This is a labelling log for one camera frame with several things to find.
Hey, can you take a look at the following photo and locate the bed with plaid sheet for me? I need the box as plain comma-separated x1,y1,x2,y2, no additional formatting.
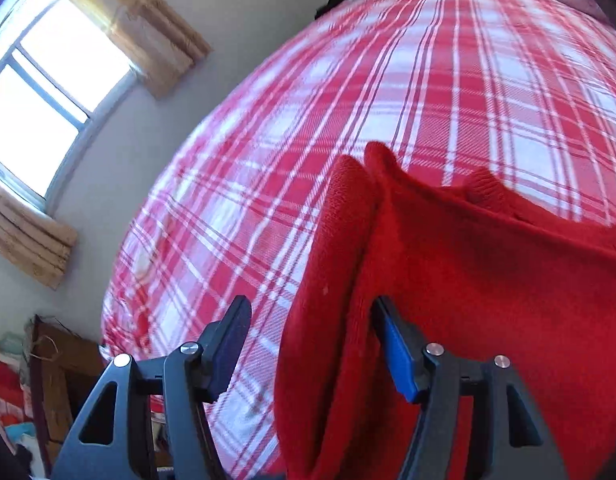
100,0,616,476

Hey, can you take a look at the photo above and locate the red embroidered knit sweater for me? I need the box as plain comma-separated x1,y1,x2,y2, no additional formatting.
274,141,616,480

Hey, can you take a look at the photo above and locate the brown wooden cabinet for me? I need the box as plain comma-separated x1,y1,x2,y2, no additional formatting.
28,314,109,466

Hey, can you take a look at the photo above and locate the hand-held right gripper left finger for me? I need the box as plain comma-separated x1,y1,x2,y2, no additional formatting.
50,295,253,480

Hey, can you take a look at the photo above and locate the red printed bag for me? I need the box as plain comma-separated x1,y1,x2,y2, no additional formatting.
0,350,34,426

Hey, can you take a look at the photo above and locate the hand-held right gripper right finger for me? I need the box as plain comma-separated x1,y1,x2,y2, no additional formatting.
370,295,571,480

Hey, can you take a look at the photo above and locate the side wall window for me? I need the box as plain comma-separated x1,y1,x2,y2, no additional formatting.
0,0,139,201

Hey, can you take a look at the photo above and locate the beige window curtain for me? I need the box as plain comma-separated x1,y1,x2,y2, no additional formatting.
0,180,79,291
53,0,213,100

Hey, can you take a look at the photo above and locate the dark cloth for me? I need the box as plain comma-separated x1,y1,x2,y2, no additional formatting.
314,0,351,21

